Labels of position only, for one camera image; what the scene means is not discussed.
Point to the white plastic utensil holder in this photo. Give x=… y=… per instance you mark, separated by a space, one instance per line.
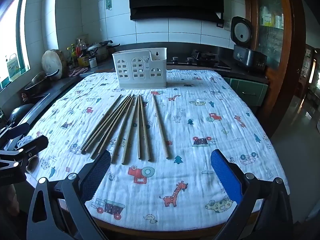
x=140 y=83

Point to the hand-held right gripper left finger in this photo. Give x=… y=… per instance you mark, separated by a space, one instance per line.
x=96 y=175

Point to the cooking oil bottle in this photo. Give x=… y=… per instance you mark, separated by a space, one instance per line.
x=82 y=61

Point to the white printed cloth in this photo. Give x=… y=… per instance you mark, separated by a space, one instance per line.
x=190 y=140

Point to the pink rag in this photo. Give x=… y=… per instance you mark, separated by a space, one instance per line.
x=78 y=72

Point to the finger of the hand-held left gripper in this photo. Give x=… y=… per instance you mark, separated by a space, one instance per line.
x=17 y=130
x=35 y=145

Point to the black wok pan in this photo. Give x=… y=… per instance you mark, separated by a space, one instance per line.
x=37 y=81

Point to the black gas stove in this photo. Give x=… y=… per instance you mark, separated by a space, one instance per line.
x=215 y=63

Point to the wooden glass-door cabinet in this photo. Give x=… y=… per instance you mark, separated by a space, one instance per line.
x=287 y=55

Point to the plastic jug with label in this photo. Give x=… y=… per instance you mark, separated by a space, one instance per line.
x=13 y=66

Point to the black rice cooker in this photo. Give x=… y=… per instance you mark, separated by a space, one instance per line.
x=241 y=30

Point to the yellow-capped bottle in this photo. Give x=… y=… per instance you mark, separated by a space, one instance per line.
x=69 y=57

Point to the black wok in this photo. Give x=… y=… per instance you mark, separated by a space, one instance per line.
x=21 y=112

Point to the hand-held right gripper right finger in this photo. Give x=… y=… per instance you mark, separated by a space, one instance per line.
x=225 y=177

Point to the white jar with black lid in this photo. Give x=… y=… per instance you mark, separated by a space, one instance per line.
x=92 y=62

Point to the black wall switch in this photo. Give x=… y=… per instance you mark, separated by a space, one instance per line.
x=219 y=24

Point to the round wooden cutting board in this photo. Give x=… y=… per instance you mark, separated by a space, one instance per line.
x=51 y=61

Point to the steel pressure cooker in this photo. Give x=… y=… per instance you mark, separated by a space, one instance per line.
x=100 y=52

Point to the black range hood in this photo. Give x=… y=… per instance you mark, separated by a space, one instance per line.
x=175 y=0

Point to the row of wooden chopsticks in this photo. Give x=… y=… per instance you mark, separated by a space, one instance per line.
x=128 y=130

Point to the green cabinet drawer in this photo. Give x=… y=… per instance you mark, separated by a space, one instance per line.
x=250 y=92

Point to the white wall socket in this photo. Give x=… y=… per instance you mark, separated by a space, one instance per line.
x=227 y=25

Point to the green wall hook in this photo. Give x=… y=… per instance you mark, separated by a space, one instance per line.
x=108 y=3

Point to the green bottle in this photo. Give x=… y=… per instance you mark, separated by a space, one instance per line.
x=73 y=53

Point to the window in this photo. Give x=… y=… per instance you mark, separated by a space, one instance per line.
x=12 y=30

